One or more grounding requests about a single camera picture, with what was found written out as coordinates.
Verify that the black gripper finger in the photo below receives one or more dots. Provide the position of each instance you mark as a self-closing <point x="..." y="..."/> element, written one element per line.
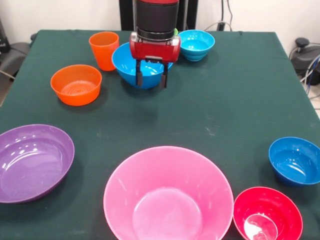
<point x="138" y="75"/>
<point x="164" y="77"/>

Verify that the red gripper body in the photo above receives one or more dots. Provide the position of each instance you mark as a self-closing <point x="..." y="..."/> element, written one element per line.
<point x="155" y="51"/>

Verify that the large pink bowl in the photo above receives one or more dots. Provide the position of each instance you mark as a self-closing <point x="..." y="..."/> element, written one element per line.
<point x="167" y="195"/>

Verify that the red bowl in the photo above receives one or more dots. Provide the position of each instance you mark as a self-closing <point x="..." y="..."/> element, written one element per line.
<point x="267" y="212"/>

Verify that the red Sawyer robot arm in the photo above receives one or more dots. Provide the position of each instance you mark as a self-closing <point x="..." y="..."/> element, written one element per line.
<point x="156" y="17"/>

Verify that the large light blue bowl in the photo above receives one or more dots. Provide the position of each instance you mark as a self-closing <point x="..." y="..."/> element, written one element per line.
<point x="122" y="65"/>

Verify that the green cup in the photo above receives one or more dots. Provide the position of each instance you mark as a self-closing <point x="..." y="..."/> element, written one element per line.
<point x="176" y="31"/>

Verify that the orange cup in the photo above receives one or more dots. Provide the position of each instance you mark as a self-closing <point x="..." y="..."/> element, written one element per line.
<point x="103" y="52"/>

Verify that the small ribbed cyan bowl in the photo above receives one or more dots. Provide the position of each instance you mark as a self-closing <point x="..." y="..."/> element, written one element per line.
<point x="196" y="45"/>

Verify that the dark green tablecloth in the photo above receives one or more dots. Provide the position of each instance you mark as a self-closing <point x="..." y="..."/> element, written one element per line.
<point x="200" y="112"/>

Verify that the orange bowl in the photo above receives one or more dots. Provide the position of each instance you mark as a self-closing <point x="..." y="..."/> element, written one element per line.
<point x="75" y="96"/>

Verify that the black power plug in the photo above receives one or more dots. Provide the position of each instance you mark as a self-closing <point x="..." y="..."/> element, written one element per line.
<point x="221" y="25"/>

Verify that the black floor stand base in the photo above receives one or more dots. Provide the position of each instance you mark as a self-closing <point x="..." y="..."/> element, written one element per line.
<point x="305" y="57"/>
<point x="15" y="55"/>

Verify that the purple bowl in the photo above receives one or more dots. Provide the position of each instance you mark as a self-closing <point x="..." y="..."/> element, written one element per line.
<point x="32" y="165"/>

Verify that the small dark blue bowl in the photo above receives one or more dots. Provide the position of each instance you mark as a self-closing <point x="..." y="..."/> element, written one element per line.
<point x="293" y="160"/>

